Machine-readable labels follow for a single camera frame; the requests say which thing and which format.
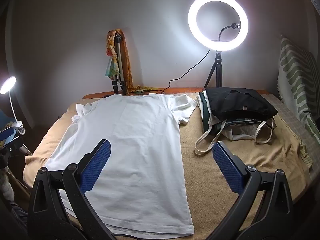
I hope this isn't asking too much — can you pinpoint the white ring light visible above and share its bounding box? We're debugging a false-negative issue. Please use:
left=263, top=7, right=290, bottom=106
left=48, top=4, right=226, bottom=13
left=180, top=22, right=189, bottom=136
left=188, top=0, right=249, bottom=52

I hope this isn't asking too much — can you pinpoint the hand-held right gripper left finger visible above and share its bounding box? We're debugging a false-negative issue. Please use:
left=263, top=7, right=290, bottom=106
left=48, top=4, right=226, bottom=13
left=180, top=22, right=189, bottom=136
left=27, top=139, right=118, bottom=240

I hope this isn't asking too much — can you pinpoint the white t-shirt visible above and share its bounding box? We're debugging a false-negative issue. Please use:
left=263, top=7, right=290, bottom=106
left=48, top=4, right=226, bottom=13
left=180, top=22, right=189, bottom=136
left=44, top=93, right=198, bottom=235

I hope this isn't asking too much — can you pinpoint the silver folded tripod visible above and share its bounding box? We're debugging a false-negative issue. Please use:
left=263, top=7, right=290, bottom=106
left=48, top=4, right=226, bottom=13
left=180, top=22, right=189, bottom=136
left=111, top=33, right=128, bottom=95

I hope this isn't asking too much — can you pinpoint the orange cloth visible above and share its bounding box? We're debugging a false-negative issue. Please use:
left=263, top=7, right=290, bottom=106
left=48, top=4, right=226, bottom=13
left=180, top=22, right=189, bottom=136
left=117, top=29, right=155, bottom=94

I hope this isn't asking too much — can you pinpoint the black power cable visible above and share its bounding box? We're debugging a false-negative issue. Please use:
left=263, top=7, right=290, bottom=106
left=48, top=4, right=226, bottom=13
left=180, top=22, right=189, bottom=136
left=135, top=48, right=211, bottom=96

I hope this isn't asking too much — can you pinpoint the white clip desk lamp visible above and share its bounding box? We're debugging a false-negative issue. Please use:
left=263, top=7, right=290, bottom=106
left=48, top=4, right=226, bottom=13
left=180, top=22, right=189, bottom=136
left=0, top=76, right=27, bottom=135

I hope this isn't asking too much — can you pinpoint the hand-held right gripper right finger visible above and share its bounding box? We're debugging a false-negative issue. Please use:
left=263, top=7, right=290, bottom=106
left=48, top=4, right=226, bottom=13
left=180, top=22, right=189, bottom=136
left=205, top=141, right=294, bottom=240

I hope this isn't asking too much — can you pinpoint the colourful patterned scarf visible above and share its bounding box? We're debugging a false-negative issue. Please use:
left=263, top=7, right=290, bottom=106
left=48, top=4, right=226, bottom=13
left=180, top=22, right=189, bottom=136
left=104, top=30, right=121, bottom=77

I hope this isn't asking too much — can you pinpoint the white green garment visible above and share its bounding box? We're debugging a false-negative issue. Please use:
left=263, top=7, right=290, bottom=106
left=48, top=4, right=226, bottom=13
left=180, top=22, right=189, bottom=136
left=199, top=91, right=225, bottom=133

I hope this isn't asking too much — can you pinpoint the black gooseneck phone holder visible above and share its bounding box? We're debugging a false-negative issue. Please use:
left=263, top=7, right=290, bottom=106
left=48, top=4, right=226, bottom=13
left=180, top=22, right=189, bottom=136
left=217, top=23, right=241, bottom=42

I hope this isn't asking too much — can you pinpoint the beige blanket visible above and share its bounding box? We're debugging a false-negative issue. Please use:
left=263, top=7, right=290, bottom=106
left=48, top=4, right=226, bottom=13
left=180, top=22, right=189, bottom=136
left=22, top=92, right=313, bottom=240

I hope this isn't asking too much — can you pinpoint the green white patterned pillow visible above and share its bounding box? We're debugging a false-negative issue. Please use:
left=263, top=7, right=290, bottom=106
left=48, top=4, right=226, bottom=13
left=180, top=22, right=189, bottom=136
left=277, top=35, right=320, bottom=145

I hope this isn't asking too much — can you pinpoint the black phone tripod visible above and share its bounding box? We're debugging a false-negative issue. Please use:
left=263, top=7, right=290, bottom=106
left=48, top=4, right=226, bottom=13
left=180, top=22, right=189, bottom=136
left=0, top=135, right=33, bottom=170

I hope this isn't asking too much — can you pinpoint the black garment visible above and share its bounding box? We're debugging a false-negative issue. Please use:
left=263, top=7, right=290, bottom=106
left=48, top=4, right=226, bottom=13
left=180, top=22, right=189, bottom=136
left=205, top=87, right=278, bottom=123

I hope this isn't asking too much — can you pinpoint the black ring light tripod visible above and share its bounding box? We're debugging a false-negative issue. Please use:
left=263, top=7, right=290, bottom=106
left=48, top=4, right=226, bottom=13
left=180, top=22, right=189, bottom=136
left=204, top=51, right=223, bottom=89

